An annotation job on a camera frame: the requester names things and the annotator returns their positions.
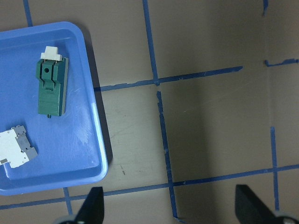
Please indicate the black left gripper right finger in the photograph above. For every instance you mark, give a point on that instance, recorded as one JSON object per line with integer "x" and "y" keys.
{"x": 249, "y": 209}

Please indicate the white circuit breaker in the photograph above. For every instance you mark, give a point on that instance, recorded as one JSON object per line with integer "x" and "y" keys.
{"x": 15, "y": 148}

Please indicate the blue plastic tray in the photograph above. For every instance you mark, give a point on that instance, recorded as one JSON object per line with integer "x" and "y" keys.
{"x": 70, "y": 148}

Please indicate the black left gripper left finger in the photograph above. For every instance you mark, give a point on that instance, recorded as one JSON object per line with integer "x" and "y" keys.
{"x": 92, "y": 210}

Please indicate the green terminal block module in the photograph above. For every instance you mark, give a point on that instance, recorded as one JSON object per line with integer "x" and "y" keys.
{"x": 52, "y": 74}

